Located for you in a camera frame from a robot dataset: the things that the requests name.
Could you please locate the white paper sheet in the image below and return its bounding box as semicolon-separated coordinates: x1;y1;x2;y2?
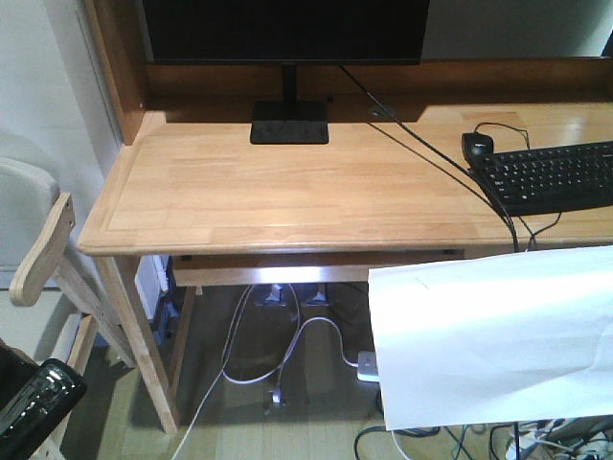
369;246;612;430

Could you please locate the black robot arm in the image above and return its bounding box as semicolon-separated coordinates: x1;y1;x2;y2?
1;343;87;459

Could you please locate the wooden desk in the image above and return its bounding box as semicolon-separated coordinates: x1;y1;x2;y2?
78;1;612;434

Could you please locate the white power adapter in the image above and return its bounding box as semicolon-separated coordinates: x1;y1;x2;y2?
356;351;379;383

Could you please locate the black computer mouse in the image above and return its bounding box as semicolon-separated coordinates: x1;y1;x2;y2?
461;131;494;164

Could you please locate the black computer monitor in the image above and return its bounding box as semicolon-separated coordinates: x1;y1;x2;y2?
142;1;429;145

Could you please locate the black keyboard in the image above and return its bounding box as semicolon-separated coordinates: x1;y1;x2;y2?
467;141;612;217

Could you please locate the wooden chair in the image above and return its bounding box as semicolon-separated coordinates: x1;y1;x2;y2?
0;157;140;460

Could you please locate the black monitor cable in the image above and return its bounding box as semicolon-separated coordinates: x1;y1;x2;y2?
338;64;521;253

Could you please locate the white cable under desk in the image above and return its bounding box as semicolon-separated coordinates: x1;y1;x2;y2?
170;283;365;460

